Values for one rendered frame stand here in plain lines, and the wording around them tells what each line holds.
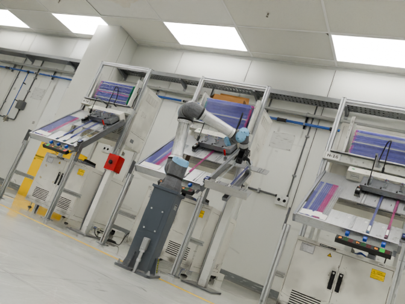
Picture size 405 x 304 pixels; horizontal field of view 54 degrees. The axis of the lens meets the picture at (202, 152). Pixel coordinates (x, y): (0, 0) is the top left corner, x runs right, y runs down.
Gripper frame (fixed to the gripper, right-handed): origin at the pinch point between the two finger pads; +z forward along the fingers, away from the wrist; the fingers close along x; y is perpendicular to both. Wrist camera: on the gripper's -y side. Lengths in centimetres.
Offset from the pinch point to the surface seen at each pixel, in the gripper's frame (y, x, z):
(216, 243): -49, -1, 38
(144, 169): -20, 83, 17
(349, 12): 210, -25, -59
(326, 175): 38, -59, 15
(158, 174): -21, 68, 15
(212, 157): 20.7, 37.9, 17.5
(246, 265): 54, 15, 197
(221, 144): 37, 37, 13
